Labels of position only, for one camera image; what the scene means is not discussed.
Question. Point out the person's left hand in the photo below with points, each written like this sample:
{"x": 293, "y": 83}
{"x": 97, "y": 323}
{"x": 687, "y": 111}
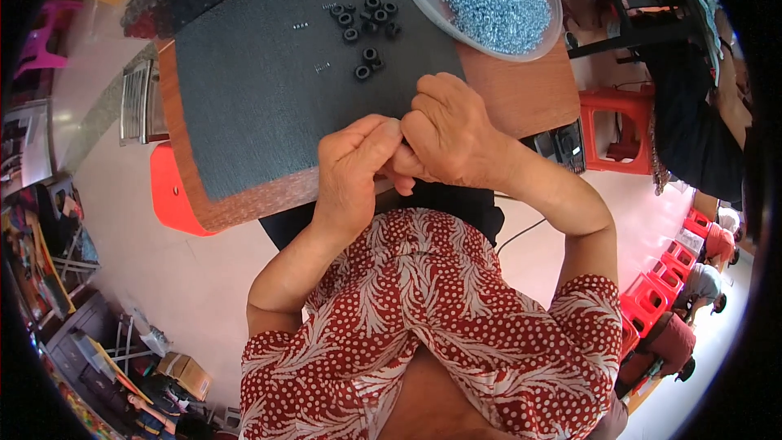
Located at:
{"x": 348, "y": 171}

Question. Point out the red plastic stool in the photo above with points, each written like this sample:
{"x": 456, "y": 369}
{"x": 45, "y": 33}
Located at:
{"x": 617, "y": 110}

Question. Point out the cluster of black rubber rings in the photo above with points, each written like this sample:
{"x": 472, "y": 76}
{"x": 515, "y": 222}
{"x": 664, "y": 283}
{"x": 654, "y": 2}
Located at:
{"x": 366, "y": 18}

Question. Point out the dark wooden cabinet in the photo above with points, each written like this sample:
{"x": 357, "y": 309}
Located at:
{"x": 85, "y": 348}

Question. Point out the person's legs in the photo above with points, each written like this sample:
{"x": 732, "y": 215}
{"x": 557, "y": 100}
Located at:
{"x": 455, "y": 208}

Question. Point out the clear plastic bowl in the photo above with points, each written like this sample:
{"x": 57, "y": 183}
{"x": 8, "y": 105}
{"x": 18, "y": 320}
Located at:
{"x": 464, "y": 36}

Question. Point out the cluttered shelf of goods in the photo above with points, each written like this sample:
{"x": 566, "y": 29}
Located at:
{"x": 43, "y": 238}

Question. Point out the dark grey textured mat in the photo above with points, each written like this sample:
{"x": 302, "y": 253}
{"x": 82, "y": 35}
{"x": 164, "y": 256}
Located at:
{"x": 275, "y": 91}

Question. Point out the brown wooden board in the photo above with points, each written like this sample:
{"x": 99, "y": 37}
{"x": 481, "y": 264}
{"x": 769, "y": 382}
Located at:
{"x": 519, "y": 91}

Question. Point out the pink plastic stool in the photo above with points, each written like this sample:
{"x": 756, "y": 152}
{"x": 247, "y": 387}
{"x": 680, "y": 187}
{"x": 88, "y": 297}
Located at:
{"x": 52, "y": 43}

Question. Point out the black metal table frame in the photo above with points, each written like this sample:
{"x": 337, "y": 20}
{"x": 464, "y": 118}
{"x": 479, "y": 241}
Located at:
{"x": 623, "y": 6}

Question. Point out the person's right hand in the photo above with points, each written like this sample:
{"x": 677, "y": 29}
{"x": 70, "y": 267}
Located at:
{"x": 455, "y": 140}

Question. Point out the orange plastic stool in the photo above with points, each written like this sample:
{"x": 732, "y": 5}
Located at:
{"x": 171, "y": 195}

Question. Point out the person's body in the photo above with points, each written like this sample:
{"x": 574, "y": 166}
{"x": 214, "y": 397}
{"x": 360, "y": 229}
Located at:
{"x": 440, "y": 330}

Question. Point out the cardboard box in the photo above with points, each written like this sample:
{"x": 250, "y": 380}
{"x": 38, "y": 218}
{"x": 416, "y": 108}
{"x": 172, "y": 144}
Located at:
{"x": 186, "y": 374}

